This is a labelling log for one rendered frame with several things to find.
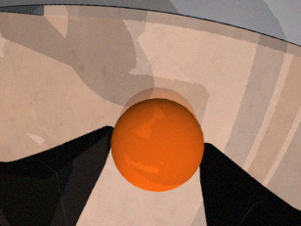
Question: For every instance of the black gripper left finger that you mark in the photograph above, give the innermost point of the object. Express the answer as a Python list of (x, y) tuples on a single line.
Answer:
[(52, 188)]

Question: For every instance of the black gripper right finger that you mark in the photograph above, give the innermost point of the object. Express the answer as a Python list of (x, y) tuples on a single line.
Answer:
[(232, 198)]

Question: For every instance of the clear l-shaped low wall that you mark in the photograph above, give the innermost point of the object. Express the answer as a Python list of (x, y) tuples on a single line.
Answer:
[(286, 181)]

